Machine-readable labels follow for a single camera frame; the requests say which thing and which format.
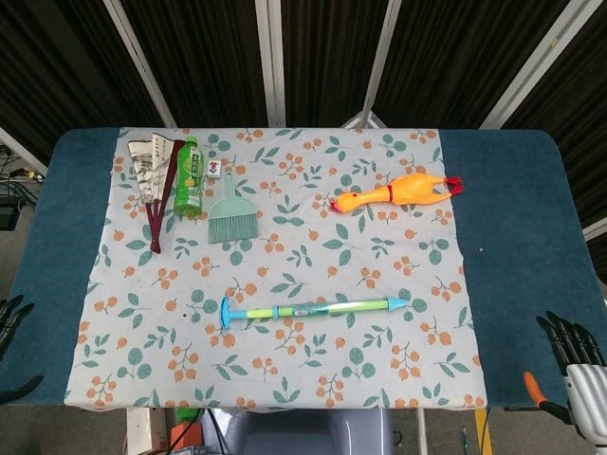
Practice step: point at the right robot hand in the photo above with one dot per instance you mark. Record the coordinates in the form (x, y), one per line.
(585, 384)

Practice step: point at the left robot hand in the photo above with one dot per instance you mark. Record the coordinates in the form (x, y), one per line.
(14, 310)

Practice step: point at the blue green toy stick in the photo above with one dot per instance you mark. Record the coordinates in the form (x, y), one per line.
(284, 313)

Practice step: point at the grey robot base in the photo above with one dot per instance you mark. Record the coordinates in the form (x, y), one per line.
(308, 433)

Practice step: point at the green mini hand broom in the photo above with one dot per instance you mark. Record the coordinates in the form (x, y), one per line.
(232, 220)

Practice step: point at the black power box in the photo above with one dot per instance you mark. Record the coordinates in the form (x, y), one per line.
(8, 215)

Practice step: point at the teal table cover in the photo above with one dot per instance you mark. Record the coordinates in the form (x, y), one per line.
(521, 237)

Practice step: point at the folding paper fan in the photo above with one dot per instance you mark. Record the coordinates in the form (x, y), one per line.
(152, 166)

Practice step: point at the orange box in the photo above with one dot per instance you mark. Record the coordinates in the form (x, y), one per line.
(187, 436)

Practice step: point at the green tea bottle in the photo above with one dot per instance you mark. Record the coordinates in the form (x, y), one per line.
(189, 180)

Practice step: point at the white mahjong tile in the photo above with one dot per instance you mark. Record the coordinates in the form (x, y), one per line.
(215, 168)

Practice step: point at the yellow rubber chicken toy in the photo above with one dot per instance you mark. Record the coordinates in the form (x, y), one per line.
(408, 187)

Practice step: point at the floral print tablecloth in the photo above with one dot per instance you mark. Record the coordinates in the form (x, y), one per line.
(294, 256)

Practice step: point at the white partition frame post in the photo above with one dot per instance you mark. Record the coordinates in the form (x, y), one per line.
(142, 66)
(379, 61)
(526, 66)
(21, 149)
(271, 61)

